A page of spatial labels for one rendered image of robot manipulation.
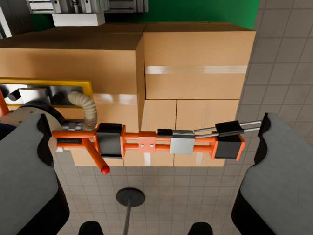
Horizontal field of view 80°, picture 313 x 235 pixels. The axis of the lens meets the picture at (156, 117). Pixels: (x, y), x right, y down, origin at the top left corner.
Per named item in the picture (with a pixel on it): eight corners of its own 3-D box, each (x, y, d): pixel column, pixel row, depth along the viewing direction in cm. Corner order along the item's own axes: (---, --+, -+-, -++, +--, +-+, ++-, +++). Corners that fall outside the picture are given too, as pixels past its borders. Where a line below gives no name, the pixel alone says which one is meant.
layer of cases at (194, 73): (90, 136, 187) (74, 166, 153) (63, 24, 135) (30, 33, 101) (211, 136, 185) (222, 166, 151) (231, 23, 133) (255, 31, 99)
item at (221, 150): (207, 149, 62) (211, 160, 58) (211, 131, 58) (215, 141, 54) (233, 149, 62) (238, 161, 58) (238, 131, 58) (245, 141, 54)
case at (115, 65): (52, 99, 122) (10, 137, 87) (31, 31, 100) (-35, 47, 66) (145, 100, 121) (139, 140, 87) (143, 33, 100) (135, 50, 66)
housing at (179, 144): (168, 145, 62) (169, 154, 58) (170, 128, 58) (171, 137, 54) (190, 145, 62) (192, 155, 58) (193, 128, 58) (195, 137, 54)
